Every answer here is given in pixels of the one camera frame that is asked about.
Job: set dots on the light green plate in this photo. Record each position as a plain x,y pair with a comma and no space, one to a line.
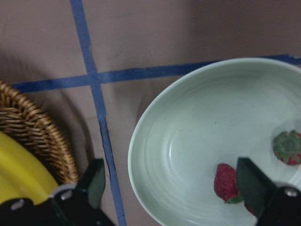
213,115

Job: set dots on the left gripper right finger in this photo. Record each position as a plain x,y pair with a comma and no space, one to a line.
273,203

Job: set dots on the strawberry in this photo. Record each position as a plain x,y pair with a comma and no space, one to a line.
286,147
225,186

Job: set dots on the yellow banana bunch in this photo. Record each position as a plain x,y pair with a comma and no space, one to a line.
22,175

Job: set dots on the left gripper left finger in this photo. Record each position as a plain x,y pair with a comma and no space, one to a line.
79,205

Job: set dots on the wicker basket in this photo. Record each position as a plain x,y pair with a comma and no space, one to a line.
21,119

